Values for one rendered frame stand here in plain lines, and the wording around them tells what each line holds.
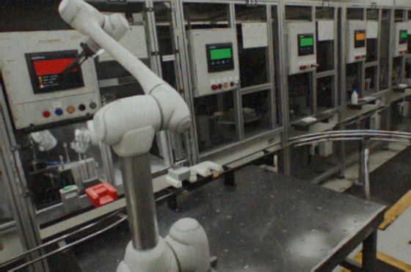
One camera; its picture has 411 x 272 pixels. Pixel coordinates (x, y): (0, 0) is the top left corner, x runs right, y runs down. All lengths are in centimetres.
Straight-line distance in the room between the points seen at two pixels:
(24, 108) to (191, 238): 103
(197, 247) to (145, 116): 61
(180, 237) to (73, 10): 99
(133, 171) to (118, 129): 17
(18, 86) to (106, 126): 84
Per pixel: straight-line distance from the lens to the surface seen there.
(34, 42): 168
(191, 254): 126
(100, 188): 179
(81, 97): 171
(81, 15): 129
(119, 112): 90
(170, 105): 97
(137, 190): 102
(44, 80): 165
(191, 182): 191
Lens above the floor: 162
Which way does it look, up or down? 13 degrees down
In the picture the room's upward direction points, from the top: 6 degrees counter-clockwise
